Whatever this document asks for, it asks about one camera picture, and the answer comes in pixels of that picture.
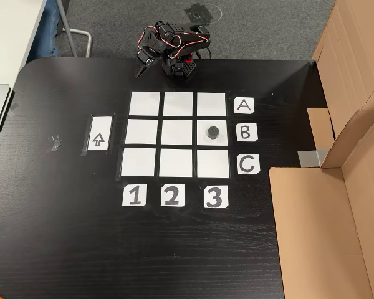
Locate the white paper grid square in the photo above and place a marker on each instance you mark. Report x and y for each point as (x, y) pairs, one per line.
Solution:
(178, 103)
(144, 103)
(176, 132)
(138, 163)
(211, 103)
(175, 163)
(202, 138)
(141, 132)
(213, 163)

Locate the dark floor tape patch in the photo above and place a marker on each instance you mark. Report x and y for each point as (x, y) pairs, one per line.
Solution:
(201, 14)

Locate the paper label letter A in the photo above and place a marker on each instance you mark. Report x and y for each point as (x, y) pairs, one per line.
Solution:
(238, 109)

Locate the brown cardboard screen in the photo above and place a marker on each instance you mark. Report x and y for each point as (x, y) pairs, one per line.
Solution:
(308, 233)
(352, 56)

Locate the white desk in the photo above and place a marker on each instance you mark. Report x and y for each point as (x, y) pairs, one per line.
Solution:
(9, 37)

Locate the paper label letter B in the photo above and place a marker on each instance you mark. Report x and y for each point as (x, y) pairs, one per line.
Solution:
(238, 138)

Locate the white arrow paper sheet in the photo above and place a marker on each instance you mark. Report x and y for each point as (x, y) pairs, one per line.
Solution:
(99, 124)

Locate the paper label letter C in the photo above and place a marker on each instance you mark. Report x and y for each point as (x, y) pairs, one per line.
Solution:
(240, 170)

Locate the paper label number 2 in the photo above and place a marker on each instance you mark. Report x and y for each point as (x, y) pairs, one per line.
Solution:
(164, 203)

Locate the black octagonal token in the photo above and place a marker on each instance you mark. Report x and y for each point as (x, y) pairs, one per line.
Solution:
(212, 132)

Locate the blue fabric item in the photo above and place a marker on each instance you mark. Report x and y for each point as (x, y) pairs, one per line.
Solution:
(53, 28)

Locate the paper label number 3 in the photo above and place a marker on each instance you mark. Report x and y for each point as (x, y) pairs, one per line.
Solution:
(207, 205)

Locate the paper label number 1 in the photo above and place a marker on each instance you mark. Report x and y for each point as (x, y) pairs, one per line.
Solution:
(126, 202)

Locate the grey metal desk leg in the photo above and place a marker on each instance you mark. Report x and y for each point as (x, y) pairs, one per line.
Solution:
(69, 31)

